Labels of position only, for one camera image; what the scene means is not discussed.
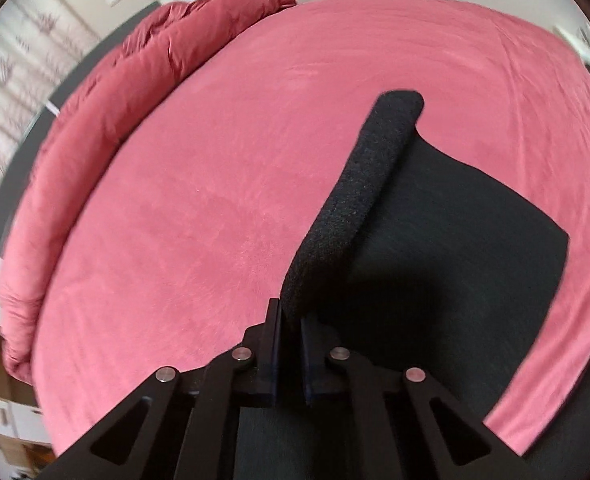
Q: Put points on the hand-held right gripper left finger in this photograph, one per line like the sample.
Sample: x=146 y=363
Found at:
x=274 y=355

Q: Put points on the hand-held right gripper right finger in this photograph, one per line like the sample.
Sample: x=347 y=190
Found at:
x=307 y=360

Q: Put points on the black pants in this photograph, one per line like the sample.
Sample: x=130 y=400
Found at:
x=425 y=260

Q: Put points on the red bed sheet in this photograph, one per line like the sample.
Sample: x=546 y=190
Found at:
x=200 y=185

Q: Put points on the white shelf unit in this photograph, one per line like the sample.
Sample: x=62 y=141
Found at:
x=17 y=417

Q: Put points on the wooden bedside shelf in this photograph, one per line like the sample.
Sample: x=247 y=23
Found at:
x=10 y=360

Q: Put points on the pink duvet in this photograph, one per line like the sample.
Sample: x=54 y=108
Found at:
x=125 y=90

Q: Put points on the dark grey headboard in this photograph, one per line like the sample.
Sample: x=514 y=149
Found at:
x=25 y=150

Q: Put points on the patterned curtain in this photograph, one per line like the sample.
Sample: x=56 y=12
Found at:
x=20 y=60

